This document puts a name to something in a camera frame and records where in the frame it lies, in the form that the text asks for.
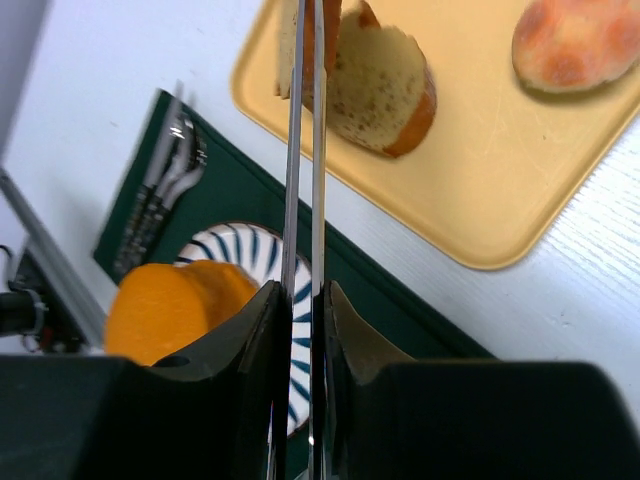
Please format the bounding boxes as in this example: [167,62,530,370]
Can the round orange bread loaf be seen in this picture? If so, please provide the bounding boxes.
[104,260,258,366]

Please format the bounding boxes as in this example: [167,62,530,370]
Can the blue striped white plate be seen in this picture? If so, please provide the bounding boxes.
[174,222,312,435]

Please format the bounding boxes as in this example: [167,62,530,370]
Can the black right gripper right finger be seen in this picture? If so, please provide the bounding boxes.
[325,283,639,479]

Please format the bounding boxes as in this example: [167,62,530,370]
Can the patterned handle knife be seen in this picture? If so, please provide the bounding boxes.
[113,80,184,278]

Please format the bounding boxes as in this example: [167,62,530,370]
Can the yellow serving tray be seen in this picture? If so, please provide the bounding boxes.
[229,0,640,272]

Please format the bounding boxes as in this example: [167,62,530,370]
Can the patterned handle spoon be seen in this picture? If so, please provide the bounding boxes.
[129,115,207,266]

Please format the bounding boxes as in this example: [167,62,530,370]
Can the small round bread roll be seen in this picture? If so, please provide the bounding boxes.
[511,1,639,93]

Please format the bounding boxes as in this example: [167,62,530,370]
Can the seeded bread slice top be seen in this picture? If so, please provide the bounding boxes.
[276,0,342,100]

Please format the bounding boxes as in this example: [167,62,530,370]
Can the seeded bread slice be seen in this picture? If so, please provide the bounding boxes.
[323,1,437,158]
[276,0,342,100]

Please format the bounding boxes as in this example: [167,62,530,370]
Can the metal kitchen tongs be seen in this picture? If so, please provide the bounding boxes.
[267,0,329,480]

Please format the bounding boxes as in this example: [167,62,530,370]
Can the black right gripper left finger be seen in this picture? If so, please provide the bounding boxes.
[1,281,289,479]

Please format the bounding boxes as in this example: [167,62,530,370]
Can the aluminium table front rail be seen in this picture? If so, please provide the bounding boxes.
[1,167,105,347]

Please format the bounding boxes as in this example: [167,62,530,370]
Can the dark green placemat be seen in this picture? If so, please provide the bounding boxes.
[93,91,490,359]

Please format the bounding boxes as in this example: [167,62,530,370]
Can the patterned handle fork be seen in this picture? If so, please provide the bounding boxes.
[118,110,207,275]

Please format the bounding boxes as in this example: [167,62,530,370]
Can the seeded bread slice bottom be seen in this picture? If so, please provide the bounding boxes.
[323,1,437,158]

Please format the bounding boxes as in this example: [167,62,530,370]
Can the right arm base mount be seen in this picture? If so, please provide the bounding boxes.
[1,245,86,354]

